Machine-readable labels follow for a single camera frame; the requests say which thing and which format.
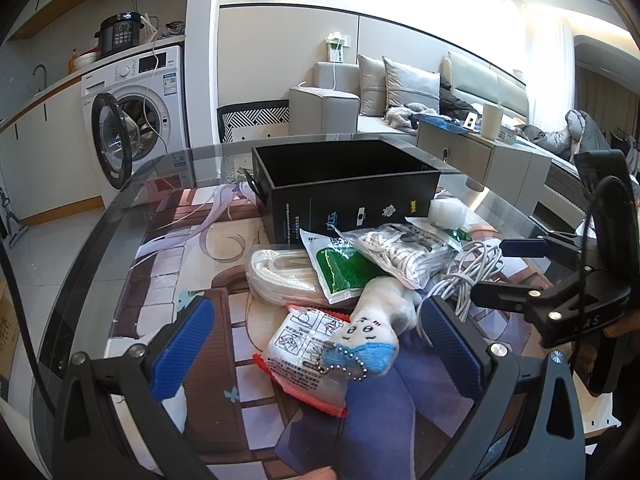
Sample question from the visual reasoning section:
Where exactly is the white cable bundle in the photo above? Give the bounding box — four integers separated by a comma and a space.
415, 238, 507, 346

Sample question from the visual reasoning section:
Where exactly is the white plush toy blue mask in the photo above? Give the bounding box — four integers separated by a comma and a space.
317, 276, 421, 382

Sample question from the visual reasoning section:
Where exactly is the white foam wrap piece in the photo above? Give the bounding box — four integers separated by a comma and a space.
428, 197, 468, 230

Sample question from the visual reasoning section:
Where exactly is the green white medicine packet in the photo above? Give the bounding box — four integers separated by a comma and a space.
299, 230, 387, 304

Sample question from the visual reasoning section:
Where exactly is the red white snack packet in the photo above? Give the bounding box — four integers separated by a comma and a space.
253, 304, 348, 418

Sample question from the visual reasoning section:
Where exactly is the white rope bundle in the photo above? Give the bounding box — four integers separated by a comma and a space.
245, 248, 331, 306

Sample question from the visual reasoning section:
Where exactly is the black cardboard box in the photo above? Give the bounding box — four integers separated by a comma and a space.
247, 140, 440, 245

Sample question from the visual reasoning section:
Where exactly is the beige drawer cabinet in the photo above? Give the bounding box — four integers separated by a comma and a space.
416, 122, 551, 216

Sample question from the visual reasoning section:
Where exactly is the anime printed desk mat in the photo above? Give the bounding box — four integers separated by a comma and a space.
105, 181, 471, 479

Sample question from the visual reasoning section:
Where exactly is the white cylinder cup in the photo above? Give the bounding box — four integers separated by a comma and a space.
480, 103, 503, 140

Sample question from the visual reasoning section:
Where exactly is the cardboard box on floor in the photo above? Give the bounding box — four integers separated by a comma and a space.
0, 281, 20, 379

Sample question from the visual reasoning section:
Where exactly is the grey cushion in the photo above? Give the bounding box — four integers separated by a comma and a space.
383, 58, 440, 113

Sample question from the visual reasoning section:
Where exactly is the grey sofa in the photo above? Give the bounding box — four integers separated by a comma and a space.
288, 52, 528, 136

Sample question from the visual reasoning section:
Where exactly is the beige cushion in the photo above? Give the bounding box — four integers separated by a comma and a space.
357, 54, 386, 117

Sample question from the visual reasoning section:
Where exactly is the white washing machine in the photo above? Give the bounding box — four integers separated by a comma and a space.
80, 44, 190, 205

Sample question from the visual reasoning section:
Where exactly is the patterned black white chair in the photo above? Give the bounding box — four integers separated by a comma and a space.
217, 100, 290, 143

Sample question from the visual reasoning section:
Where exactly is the black pressure cooker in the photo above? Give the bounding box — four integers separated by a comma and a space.
94, 11, 143, 58

